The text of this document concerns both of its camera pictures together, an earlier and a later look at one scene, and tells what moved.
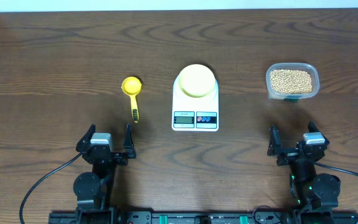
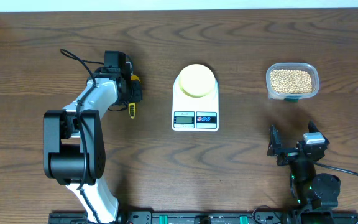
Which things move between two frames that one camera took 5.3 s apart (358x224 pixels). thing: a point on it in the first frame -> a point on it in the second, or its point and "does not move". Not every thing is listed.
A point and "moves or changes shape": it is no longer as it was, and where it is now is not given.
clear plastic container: (292, 81) does not move
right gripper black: (275, 149) does not move
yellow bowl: (196, 81) does not move
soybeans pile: (290, 81) does not move
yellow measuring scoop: (132, 86) moves or changes shape
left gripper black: (128, 154) -> (137, 96)
